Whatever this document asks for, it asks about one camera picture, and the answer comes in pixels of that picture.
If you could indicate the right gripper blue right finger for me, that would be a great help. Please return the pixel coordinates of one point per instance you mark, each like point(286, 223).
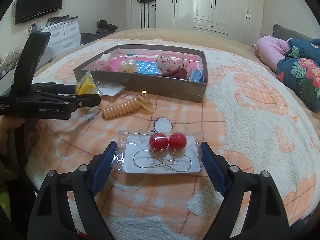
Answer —
point(266, 216)

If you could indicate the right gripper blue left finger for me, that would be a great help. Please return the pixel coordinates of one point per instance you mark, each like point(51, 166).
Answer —
point(51, 216)

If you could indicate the yellow hoop earrings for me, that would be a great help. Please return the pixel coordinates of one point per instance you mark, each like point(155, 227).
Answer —
point(87, 85)

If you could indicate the white earring card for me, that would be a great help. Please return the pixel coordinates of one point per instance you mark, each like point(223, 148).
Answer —
point(108, 89)

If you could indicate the pink pompom hair clip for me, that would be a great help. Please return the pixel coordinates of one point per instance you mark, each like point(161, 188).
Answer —
point(104, 68)

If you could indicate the white hair clip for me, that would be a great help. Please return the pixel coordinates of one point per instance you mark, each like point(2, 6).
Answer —
point(103, 61)

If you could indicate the pearl earrings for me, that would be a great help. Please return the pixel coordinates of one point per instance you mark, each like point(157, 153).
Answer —
point(128, 66)

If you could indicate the red ball earrings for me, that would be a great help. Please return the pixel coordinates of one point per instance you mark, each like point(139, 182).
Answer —
point(140, 152)

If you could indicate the sheer polka dot bow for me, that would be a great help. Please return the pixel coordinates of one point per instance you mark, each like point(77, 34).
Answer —
point(166, 64)

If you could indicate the person's left hand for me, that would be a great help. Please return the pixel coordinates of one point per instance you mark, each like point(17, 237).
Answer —
point(12, 122)

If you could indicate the white drawer cabinet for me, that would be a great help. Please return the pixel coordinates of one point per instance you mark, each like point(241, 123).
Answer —
point(63, 36)

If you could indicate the dark clothes pile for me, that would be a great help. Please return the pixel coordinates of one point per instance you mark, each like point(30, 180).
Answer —
point(89, 37)

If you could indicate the orange white patterned blanket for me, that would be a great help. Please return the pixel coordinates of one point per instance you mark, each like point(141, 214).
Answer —
point(200, 129)

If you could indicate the clothes on stool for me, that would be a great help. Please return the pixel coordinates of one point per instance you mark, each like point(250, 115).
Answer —
point(103, 25)

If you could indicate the amber translucent hair clip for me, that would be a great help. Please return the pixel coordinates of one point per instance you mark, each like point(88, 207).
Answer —
point(145, 101)

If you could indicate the white door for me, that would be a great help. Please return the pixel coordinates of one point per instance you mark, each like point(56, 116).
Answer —
point(140, 16)

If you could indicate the blue floral quilt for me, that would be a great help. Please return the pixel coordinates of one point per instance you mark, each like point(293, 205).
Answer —
point(299, 71)

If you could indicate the brown cardboard tray box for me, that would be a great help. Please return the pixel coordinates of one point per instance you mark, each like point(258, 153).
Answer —
point(153, 84)

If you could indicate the beige bed cover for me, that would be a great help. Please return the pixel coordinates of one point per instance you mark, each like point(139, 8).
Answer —
point(175, 36)

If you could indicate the grey headboard cushion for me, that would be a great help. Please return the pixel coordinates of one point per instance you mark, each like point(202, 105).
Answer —
point(285, 34)

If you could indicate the white wardrobe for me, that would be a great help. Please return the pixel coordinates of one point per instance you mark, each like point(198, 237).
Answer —
point(238, 20)

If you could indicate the black wall television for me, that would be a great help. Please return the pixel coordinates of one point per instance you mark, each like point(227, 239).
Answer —
point(26, 10)

